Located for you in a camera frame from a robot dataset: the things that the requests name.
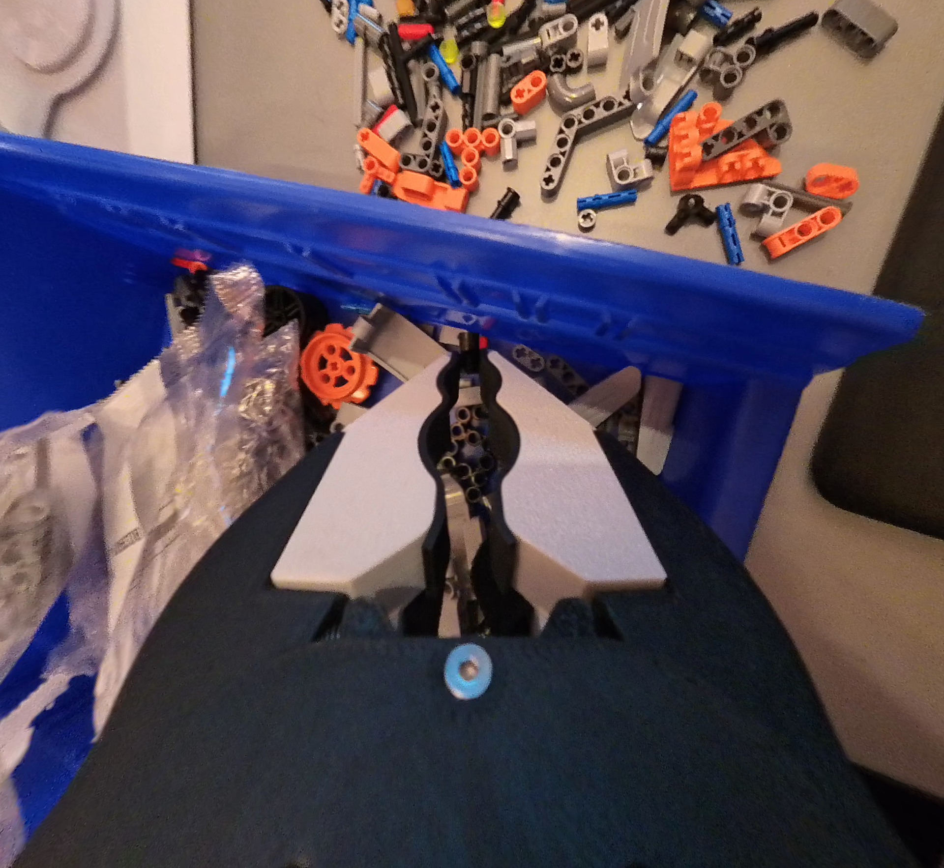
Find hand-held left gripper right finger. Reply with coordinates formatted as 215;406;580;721
475;352;668;630

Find pile of plastic building pieces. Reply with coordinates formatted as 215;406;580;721
310;0;859;267

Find orange gear wheel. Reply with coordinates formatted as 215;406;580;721
300;323;377;405

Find heap of loose grey parts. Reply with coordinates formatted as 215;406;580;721
170;257;687;515

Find clear plastic bags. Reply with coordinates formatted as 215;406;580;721
0;261;308;810

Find blue storage bin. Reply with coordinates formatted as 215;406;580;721
0;131;927;868

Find short light grey beam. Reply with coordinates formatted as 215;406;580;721
821;0;898;55

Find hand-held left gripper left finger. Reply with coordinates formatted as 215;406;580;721
270;357;458;630

